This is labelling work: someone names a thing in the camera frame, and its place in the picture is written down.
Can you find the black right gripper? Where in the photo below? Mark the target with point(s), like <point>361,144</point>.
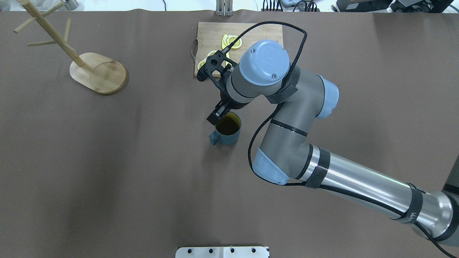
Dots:
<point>228,103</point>

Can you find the blue-grey HOME mug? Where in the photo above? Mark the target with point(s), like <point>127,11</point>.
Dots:
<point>227,130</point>

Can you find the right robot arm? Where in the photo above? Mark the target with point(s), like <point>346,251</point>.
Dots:
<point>397,113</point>

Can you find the wooden cup storage rack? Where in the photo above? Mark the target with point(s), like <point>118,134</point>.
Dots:
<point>94,71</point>

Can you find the small metal cup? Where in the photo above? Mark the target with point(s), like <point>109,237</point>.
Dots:
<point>70,4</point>

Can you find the lemon slice single left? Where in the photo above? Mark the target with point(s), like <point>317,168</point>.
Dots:
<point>228,39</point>

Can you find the wooden cutting board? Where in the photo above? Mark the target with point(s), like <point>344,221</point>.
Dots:
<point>210,35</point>

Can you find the black power adapter box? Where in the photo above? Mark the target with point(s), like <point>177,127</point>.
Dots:
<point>362,6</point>

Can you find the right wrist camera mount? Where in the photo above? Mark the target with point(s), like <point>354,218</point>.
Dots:
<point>218,67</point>

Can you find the aluminium frame post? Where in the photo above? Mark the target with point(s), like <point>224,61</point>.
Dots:
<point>224,8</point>

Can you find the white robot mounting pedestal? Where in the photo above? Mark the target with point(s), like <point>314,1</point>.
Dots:
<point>223,252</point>

